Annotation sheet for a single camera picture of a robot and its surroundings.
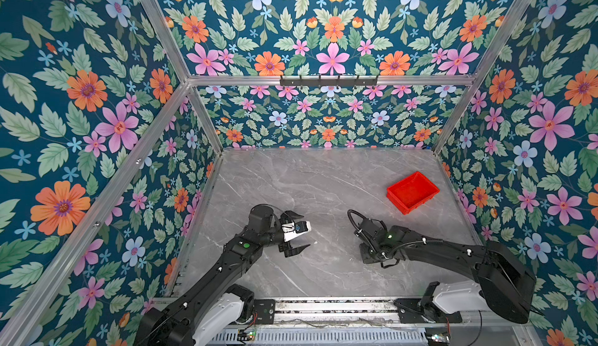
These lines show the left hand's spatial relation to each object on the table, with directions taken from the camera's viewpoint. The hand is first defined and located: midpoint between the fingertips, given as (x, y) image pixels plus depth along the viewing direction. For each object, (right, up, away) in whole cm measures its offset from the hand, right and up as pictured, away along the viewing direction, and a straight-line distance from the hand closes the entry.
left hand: (305, 226), depth 79 cm
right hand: (+23, -11, +6) cm, 26 cm away
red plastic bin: (+45, +9, +22) cm, 51 cm away
